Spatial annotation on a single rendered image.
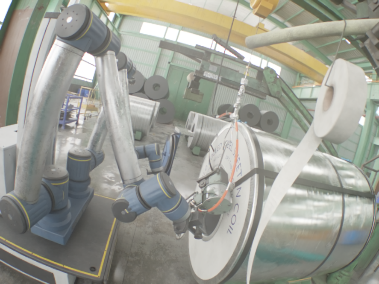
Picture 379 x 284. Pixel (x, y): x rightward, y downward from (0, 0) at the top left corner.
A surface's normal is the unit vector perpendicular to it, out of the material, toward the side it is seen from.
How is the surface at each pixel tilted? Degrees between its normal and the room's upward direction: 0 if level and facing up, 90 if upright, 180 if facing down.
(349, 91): 92
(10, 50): 90
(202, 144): 117
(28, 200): 100
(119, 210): 90
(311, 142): 90
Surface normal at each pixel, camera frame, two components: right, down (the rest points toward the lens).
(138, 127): -0.04, 0.59
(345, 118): -0.42, 0.55
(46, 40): 0.16, 0.21
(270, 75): -0.07, 0.15
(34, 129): 0.44, 0.37
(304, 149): -0.41, 0.09
